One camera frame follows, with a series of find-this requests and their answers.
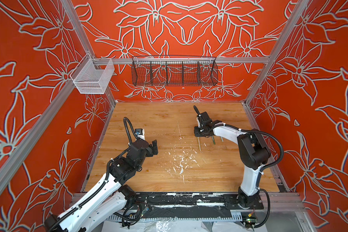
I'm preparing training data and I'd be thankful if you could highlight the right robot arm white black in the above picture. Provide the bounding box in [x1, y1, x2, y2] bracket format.
[194, 112, 271, 209]

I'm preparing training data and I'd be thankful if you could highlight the aluminium frame rail right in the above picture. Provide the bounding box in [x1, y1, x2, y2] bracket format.
[245, 0, 308, 105]

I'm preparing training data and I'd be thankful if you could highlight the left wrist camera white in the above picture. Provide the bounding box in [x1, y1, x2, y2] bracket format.
[134, 128, 145, 140]

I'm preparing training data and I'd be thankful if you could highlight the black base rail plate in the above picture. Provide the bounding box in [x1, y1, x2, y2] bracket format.
[133, 192, 265, 210]

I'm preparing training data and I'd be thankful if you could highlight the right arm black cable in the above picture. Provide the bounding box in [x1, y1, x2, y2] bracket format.
[193, 105, 285, 228]

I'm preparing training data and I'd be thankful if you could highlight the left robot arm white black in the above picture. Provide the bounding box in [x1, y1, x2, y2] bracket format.
[44, 138, 158, 232]

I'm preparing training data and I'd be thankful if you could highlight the clear plastic bin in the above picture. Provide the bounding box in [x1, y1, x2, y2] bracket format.
[70, 58, 115, 94]

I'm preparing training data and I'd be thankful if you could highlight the aluminium frame rail back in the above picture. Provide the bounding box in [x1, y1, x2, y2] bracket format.
[92, 57, 270, 65]

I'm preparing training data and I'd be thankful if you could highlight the aluminium frame rail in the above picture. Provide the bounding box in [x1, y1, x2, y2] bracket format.
[245, 0, 308, 105]
[0, 52, 93, 209]
[92, 57, 270, 65]

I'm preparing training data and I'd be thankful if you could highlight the beige pen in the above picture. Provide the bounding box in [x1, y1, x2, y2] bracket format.
[197, 137, 202, 151]

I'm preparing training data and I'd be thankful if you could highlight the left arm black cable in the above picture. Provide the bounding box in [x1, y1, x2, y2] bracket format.
[47, 117, 143, 232]

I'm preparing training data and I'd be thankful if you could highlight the aluminium frame rail left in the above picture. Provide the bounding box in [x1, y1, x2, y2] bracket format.
[0, 52, 93, 209]

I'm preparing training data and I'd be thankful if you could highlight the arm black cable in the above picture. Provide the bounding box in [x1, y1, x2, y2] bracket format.
[47, 117, 143, 232]
[193, 105, 285, 228]

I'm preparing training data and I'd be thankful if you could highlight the black wire mesh basket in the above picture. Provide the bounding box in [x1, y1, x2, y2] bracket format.
[131, 55, 218, 87]

